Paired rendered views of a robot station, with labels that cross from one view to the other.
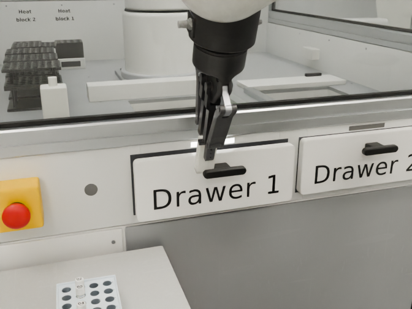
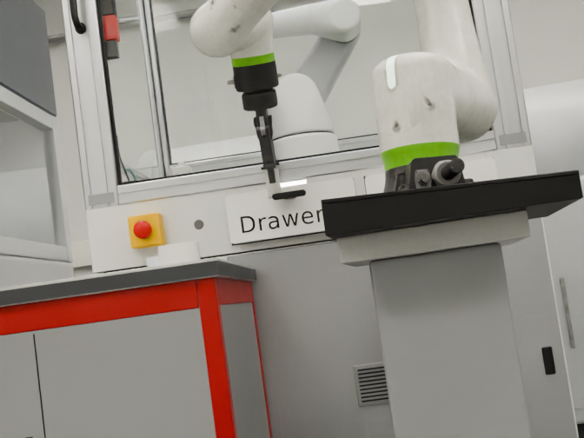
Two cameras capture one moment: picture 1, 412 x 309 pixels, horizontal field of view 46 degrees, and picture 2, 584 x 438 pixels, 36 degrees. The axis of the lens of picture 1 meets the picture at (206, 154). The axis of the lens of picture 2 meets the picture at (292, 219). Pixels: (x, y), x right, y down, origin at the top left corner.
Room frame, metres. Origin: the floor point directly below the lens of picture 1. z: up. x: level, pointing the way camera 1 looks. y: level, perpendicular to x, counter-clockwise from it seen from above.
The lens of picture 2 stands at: (-1.06, -0.71, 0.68)
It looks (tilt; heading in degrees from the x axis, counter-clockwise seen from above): 5 degrees up; 20
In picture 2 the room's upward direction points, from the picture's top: 8 degrees counter-clockwise
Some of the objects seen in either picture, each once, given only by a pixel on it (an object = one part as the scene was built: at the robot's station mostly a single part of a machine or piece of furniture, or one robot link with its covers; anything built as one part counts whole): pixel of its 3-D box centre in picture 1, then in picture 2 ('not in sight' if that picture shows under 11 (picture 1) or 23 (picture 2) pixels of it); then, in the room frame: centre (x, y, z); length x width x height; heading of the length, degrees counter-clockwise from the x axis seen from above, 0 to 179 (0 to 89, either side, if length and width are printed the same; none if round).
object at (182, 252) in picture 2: not in sight; (179, 255); (0.32, 0.03, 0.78); 0.07 x 0.07 x 0.04
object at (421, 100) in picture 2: not in sight; (419, 112); (0.39, -0.41, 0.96); 0.16 x 0.13 x 0.19; 163
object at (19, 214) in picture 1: (16, 214); (142, 229); (0.66, 0.28, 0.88); 0.04 x 0.03 x 0.04; 108
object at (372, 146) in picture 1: (376, 148); not in sight; (0.87, -0.32, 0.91); 0.07 x 0.04 x 0.01; 108
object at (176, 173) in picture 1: (217, 181); (292, 210); (0.79, -0.02, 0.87); 0.29 x 0.02 x 0.11; 108
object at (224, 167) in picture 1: (222, 169); (289, 195); (0.76, -0.03, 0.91); 0.07 x 0.04 x 0.01; 108
